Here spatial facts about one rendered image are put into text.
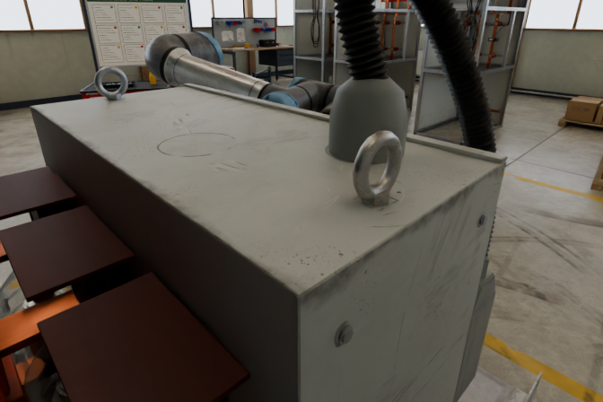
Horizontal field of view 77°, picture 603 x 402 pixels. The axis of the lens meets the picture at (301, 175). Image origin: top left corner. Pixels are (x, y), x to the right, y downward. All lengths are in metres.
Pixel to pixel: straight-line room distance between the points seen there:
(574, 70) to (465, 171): 8.90
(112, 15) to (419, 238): 6.84
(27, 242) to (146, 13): 6.68
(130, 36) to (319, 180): 6.78
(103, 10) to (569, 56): 8.29
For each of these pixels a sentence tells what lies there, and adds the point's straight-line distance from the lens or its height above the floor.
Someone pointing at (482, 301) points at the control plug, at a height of 1.20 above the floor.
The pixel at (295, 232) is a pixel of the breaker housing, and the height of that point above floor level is 1.39.
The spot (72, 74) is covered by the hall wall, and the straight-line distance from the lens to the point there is 8.62.
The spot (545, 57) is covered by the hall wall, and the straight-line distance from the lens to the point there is 9.28.
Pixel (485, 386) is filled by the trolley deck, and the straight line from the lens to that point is 0.89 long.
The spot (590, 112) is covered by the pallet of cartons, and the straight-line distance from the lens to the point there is 6.85.
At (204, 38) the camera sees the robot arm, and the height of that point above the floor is 1.44.
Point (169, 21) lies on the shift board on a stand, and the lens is 7.04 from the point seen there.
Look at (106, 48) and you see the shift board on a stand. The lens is 7.00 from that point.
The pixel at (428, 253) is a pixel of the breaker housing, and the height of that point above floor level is 1.36.
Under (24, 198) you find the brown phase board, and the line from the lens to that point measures 0.48.
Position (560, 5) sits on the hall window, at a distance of 9.34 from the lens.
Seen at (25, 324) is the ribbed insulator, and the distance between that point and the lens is 0.40.
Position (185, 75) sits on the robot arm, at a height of 1.37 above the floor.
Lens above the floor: 1.49
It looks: 23 degrees down
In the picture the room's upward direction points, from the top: straight up
